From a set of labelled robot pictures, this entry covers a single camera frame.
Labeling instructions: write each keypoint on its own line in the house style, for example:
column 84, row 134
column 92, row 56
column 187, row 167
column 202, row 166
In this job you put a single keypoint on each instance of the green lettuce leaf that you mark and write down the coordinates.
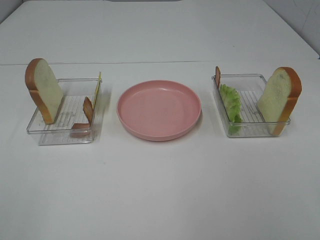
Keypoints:
column 231, row 111

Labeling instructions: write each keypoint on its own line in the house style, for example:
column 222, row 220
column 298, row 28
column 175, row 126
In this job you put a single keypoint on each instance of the yellow cheese slice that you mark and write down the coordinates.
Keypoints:
column 97, row 89

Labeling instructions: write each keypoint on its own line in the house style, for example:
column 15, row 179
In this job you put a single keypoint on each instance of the tray bacon strip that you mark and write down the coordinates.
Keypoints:
column 217, row 76
column 80, row 130

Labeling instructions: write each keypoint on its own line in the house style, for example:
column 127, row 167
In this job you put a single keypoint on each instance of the bread slice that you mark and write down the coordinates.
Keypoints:
column 43, row 89
column 279, row 98

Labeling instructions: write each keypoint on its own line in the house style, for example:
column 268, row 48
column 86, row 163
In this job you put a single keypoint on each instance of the pink round plate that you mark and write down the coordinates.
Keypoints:
column 159, row 110

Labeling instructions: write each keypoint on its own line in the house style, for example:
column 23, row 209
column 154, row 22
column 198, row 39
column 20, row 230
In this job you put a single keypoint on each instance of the right clear plastic tray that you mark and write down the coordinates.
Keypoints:
column 250, row 87

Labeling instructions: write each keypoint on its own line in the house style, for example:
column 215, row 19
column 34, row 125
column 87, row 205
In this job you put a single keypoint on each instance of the clear plastic tray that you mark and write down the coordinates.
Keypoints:
column 250, row 87
column 71, row 111

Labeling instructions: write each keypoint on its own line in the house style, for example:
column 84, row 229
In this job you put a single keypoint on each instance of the left clear plastic tray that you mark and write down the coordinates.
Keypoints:
column 71, row 111

